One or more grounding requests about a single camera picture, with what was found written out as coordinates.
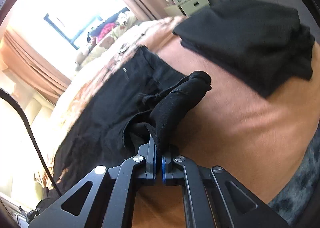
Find black pants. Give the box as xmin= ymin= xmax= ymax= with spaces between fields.
xmin=53 ymin=47 xmax=211 ymax=193

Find orange bed blanket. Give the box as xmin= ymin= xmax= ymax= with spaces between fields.
xmin=45 ymin=16 xmax=319 ymax=225

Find pile of plush toys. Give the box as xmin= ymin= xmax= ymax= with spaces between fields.
xmin=75 ymin=10 xmax=141 ymax=71

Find folded black garment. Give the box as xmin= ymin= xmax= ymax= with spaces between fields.
xmin=173 ymin=0 xmax=315 ymax=98

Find cream nightstand with drawer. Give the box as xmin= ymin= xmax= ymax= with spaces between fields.
xmin=164 ymin=0 xmax=209 ymax=17

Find peach curtain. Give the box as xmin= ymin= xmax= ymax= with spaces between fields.
xmin=1 ymin=27 xmax=71 ymax=104

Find window with dark frame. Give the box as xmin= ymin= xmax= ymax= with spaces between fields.
xmin=43 ymin=7 xmax=129 ymax=50

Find black cable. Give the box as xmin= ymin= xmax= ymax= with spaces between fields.
xmin=0 ymin=88 xmax=63 ymax=197

